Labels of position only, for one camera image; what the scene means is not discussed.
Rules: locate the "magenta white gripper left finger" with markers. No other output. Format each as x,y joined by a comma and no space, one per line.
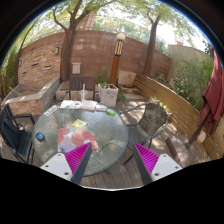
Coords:
70,166

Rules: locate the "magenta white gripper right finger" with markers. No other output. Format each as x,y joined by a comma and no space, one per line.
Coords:
152,166

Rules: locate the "colourful floral mouse pad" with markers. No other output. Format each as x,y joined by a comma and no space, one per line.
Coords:
72,138

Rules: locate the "blue computer mouse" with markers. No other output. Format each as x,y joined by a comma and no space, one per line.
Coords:
40,137

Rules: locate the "yellow square card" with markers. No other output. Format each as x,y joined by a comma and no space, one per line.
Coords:
79,123

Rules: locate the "black wicker patio chair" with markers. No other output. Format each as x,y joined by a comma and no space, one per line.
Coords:
153,122

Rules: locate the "round glass patio table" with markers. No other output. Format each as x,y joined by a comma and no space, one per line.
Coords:
110,132

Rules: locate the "wooden slat bench fence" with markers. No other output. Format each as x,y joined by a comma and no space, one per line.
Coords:
184,116

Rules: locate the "stack of books and papers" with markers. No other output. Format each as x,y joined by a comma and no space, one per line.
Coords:
85,104

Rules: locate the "black metal chair left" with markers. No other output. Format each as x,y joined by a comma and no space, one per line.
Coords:
18,139

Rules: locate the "green bottle lying down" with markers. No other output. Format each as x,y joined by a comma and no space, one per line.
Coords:
110,112

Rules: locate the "brick outdoor counter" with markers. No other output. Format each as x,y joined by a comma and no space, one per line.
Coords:
35,103

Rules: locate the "folded red patio umbrella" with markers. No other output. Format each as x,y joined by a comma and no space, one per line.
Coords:
213,101

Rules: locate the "white square planter box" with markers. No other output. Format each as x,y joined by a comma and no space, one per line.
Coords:
108,94

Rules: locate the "dark wooden slat chair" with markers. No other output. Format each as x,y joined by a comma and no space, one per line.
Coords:
78,83

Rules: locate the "right tree trunk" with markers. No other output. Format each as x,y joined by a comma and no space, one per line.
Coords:
151,45

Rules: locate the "tree trunk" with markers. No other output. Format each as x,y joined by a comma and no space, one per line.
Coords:
68,39
151,45

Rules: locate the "left tree trunk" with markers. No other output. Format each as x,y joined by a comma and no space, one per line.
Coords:
68,39

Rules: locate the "grey wall utility box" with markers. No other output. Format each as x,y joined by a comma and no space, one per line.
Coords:
76,68

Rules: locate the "wooden garden lamp post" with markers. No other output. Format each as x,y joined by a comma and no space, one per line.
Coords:
116,60

